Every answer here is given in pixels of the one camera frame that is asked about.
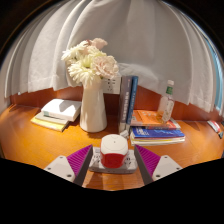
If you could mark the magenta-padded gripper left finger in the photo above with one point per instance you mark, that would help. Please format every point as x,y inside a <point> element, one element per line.
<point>61,166</point>

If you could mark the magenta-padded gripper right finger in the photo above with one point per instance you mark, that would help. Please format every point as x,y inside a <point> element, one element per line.
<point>164,166</point>

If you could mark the red and white charger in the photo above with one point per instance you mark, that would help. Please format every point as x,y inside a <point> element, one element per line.
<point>114,150</point>

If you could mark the white flat book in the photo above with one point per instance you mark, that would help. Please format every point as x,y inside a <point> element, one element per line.
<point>156,140</point>

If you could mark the white power strip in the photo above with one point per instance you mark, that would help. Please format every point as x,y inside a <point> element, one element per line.
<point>131,165</point>

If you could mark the blue flat book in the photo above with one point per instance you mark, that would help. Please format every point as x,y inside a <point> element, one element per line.
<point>156,132</point>

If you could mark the red book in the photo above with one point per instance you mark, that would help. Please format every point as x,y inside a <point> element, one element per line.
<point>171,125</point>

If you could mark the yellow book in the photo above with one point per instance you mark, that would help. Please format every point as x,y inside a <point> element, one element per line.
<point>48,124</point>

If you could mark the clear plastic drink bottle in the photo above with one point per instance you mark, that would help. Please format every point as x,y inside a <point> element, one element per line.
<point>166,105</point>

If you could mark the white ceramic vase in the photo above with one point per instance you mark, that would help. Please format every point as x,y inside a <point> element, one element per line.
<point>93,113</point>

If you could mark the small dark object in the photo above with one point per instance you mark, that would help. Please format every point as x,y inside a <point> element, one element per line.
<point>220,135</point>

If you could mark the white and pink flowers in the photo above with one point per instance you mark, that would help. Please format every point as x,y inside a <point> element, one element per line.
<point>88,63</point>

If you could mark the white curtain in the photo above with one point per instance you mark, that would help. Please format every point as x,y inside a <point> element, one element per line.
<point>140,40</point>

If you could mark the white wall socket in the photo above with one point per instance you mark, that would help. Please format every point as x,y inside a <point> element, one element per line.
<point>112,86</point>

